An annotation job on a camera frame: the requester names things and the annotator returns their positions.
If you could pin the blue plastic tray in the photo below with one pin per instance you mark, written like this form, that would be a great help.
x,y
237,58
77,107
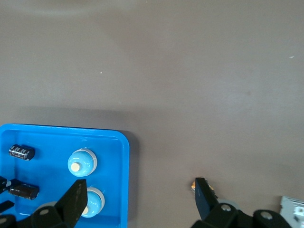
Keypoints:
x,y
52,142

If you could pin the black relay block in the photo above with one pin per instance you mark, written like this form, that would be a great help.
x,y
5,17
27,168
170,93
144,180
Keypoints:
x,y
21,152
25,192

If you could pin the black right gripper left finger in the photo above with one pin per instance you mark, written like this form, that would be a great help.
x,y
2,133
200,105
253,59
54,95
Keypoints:
x,y
73,202

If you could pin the yellow emergency stop switch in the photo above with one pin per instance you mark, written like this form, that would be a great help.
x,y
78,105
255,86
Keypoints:
x,y
193,185

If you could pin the light blue call bell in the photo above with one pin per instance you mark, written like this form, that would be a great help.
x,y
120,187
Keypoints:
x,y
83,161
95,202

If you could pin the white circuit breaker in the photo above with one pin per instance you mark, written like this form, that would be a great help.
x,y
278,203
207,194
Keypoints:
x,y
292,210

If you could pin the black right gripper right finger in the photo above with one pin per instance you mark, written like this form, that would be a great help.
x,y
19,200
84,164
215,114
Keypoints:
x,y
206,204

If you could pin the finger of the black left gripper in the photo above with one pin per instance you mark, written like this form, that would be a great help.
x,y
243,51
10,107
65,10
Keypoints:
x,y
6,206
12,184

